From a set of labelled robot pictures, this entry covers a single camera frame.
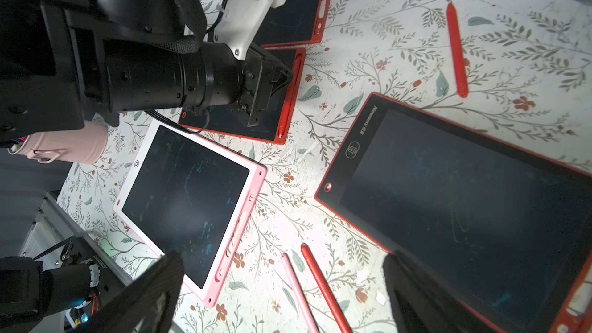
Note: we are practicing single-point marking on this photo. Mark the pink cup of markers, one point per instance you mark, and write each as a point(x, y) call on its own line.
point(83, 146)

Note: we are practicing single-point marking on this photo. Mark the pink white writing tablet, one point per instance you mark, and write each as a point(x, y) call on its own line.
point(187, 194)

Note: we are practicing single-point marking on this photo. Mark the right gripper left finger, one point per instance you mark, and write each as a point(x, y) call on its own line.
point(146, 305)

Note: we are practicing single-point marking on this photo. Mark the red stylus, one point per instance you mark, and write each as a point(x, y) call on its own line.
point(291, 98)
point(457, 51)
point(325, 290)

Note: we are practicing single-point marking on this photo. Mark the red tablet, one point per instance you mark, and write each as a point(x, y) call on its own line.
point(504, 230)
point(224, 120)
point(296, 23)

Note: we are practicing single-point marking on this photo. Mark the pink stylus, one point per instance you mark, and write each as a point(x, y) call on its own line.
point(298, 295)

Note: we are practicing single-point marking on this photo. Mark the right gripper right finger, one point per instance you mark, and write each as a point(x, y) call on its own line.
point(422, 303)

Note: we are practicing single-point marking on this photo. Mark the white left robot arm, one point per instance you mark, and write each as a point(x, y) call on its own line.
point(65, 61)

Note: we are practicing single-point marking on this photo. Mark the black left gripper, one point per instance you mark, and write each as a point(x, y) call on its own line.
point(214, 77)

